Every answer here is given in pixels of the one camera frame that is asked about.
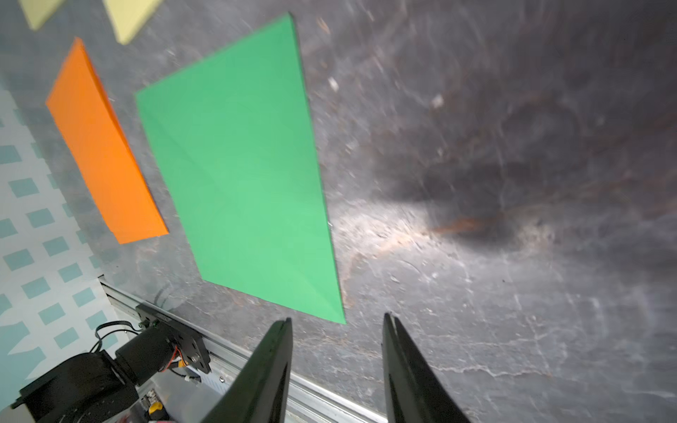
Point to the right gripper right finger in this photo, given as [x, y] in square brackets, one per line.
[412, 391]

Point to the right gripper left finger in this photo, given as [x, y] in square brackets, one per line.
[259, 393]

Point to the large green paper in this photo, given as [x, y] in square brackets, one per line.
[233, 138]

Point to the orange paper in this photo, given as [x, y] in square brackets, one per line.
[89, 126]

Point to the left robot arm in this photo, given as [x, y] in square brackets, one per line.
[95, 386]

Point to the middle yellow paper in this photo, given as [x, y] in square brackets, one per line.
[128, 16]

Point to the yellow paper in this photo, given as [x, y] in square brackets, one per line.
[38, 12]
[128, 16]

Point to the left yellow paper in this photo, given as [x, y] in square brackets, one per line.
[38, 12]

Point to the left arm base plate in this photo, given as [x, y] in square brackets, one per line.
[189, 342]

